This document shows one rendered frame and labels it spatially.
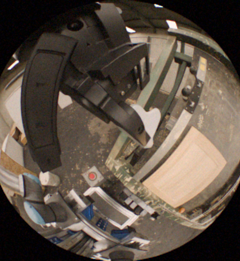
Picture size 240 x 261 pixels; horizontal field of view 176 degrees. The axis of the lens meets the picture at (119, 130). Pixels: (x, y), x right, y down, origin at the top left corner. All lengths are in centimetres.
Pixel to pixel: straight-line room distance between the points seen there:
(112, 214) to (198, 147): 128
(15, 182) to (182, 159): 80
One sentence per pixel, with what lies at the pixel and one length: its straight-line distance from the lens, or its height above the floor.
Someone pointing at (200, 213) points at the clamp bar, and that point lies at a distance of 91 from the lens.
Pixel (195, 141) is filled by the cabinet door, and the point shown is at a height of 125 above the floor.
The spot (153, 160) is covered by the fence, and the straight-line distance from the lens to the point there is 47.
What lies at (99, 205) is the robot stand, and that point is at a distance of 136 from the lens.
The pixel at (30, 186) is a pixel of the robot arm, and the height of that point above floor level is 124.
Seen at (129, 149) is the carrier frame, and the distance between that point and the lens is 78.
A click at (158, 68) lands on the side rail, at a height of 148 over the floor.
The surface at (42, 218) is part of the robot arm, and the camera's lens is 48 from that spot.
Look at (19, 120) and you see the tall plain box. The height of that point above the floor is 110.
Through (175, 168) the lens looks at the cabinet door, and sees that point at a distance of 51.
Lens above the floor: 149
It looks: 50 degrees down
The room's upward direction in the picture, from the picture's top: straight up
